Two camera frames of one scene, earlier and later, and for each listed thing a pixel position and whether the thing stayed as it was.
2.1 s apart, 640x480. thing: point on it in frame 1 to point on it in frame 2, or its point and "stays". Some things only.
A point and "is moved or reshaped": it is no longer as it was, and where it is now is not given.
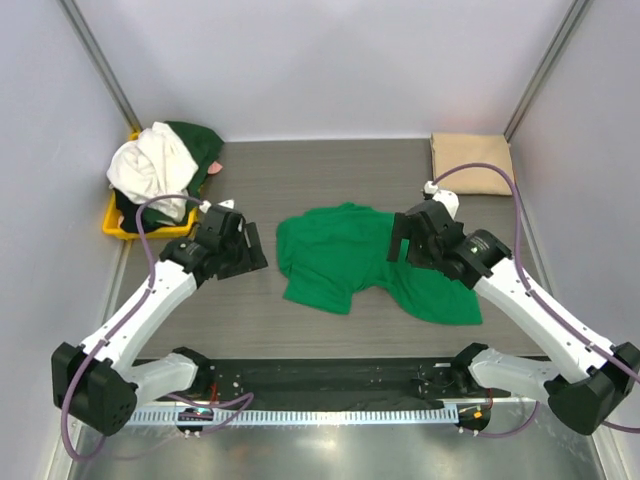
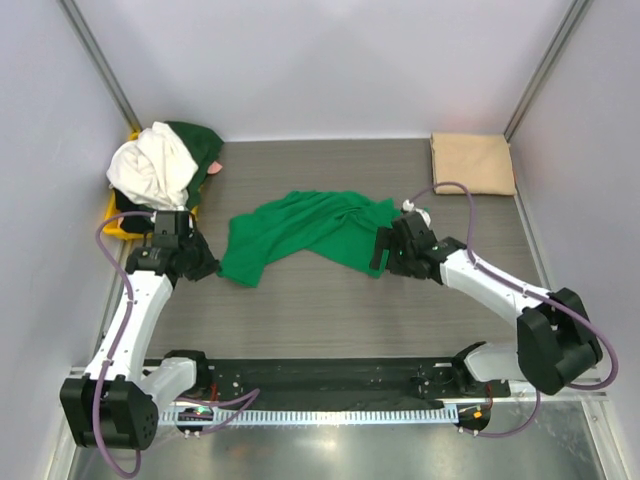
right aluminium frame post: (573, 16) stays
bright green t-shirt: (327, 253) is moved or reshaped
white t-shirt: (151, 164) stays
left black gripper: (253, 258) to (209, 264)
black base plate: (343, 383) stays
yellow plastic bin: (112, 226) stays
